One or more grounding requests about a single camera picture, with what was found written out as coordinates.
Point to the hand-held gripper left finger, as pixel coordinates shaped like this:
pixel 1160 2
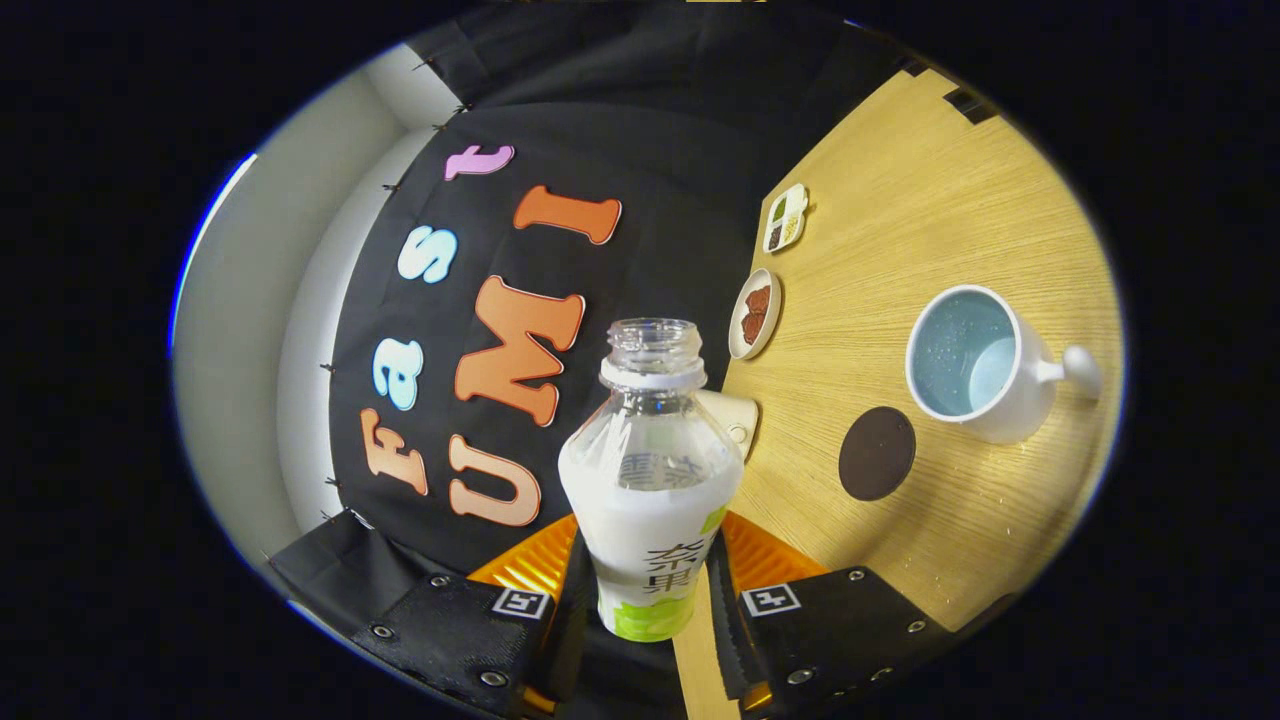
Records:
pixel 572 640

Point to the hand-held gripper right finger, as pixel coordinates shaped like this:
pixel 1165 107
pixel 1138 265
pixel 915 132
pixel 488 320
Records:
pixel 728 640

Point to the clear juice bottle white label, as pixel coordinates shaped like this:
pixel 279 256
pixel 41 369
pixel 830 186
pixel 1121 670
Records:
pixel 650 480

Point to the dark brown round coaster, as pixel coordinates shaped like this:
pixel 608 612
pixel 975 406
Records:
pixel 877 453

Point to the white toaster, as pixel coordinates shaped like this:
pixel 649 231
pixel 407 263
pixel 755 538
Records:
pixel 735 420

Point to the round plate with red food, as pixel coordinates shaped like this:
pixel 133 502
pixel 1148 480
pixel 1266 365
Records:
pixel 756 313

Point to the white divided spice tray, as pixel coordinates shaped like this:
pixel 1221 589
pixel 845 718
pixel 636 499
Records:
pixel 786 218

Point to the wooden table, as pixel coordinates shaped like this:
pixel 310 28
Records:
pixel 900 250

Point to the black table clamp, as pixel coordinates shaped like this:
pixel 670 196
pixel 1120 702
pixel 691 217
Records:
pixel 968 103

